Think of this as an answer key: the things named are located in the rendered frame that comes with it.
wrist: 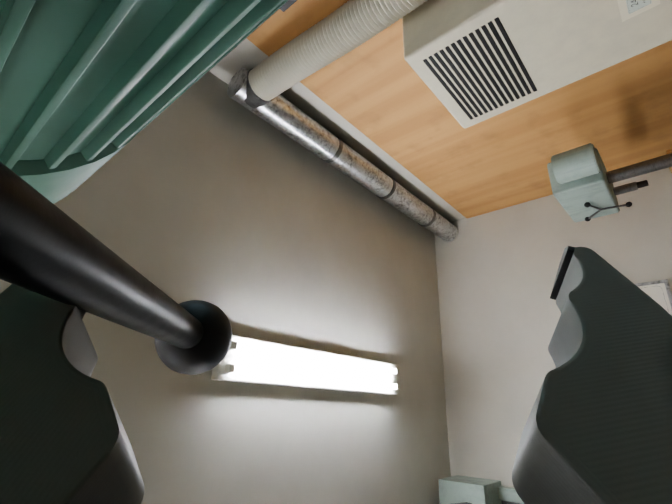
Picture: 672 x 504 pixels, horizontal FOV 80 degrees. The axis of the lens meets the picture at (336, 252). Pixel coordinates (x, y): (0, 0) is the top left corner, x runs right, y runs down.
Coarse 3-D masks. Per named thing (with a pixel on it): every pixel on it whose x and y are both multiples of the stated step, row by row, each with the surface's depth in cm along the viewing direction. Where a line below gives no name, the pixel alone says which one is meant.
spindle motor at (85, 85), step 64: (0, 0) 9; (64, 0) 9; (128, 0) 9; (192, 0) 10; (256, 0) 11; (0, 64) 10; (64, 64) 11; (128, 64) 12; (192, 64) 13; (0, 128) 14; (64, 128) 15; (128, 128) 18; (64, 192) 22
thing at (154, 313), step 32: (0, 192) 5; (32, 192) 6; (0, 224) 5; (32, 224) 6; (64, 224) 6; (0, 256) 5; (32, 256) 6; (64, 256) 7; (96, 256) 8; (32, 288) 7; (64, 288) 7; (96, 288) 8; (128, 288) 9; (128, 320) 10; (160, 320) 12; (192, 320) 16; (224, 320) 19; (160, 352) 18; (192, 352) 18; (224, 352) 19
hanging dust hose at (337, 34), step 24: (360, 0) 146; (384, 0) 141; (408, 0) 139; (336, 24) 154; (360, 24) 149; (384, 24) 149; (288, 48) 168; (312, 48) 163; (336, 48) 159; (264, 72) 177; (288, 72) 173; (312, 72) 173; (264, 96) 186
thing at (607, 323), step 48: (576, 288) 9; (624, 288) 9; (576, 336) 8; (624, 336) 8; (576, 384) 7; (624, 384) 7; (528, 432) 6; (576, 432) 6; (624, 432) 6; (528, 480) 6; (576, 480) 5; (624, 480) 5
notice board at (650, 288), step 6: (648, 282) 239; (654, 282) 237; (660, 282) 235; (666, 282) 233; (642, 288) 240; (648, 288) 238; (654, 288) 236; (660, 288) 234; (666, 288) 233; (648, 294) 237; (654, 294) 235; (660, 294) 233; (666, 294) 232; (660, 300) 233; (666, 300) 231; (666, 306) 230
